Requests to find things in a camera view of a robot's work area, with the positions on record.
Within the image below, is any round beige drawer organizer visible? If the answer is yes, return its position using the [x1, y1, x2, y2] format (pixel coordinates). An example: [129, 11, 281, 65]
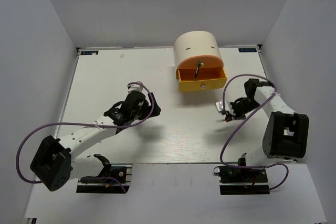
[173, 31, 224, 72]

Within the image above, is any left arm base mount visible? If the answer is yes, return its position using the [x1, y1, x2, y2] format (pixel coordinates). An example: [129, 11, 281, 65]
[76, 164, 133, 194]

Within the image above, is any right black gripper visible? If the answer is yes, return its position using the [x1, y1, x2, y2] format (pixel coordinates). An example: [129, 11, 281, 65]
[225, 98, 261, 121]

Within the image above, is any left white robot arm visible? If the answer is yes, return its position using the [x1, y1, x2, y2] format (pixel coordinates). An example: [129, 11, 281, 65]
[30, 90, 161, 191]

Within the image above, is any yellow drawer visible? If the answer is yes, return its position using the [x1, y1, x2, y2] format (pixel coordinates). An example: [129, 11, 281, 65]
[176, 67, 227, 92]

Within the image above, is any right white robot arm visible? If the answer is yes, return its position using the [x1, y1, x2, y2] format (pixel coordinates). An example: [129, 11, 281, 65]
[216, 78, 309, 182]

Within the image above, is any green ink pen refill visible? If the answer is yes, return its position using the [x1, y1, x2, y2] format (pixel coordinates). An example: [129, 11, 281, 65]
[194, 61, 202, 81]

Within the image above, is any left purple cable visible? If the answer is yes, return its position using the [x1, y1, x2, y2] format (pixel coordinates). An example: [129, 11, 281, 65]
[15, 81, 155, 193]

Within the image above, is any blue table label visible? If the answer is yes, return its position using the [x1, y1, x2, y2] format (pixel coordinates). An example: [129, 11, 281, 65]
[80, 50, 99, 56]
[238, 48, 257, 52]

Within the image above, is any left blue table label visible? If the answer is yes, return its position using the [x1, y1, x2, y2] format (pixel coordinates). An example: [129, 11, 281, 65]
[80, 50, 99, 56]

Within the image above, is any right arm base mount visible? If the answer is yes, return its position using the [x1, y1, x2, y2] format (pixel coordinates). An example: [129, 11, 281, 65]
[213, 166, 270, 196]

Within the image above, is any right blue table label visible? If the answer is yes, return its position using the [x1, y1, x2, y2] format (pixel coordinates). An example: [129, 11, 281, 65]
[238, 48, 257, 52]

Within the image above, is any orange top drawer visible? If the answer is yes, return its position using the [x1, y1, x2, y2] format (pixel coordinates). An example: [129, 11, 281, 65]
[177, 54, 224, 70]

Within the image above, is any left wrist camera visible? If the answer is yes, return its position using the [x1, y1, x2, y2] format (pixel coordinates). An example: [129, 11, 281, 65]
[127, 81, 143, 93]

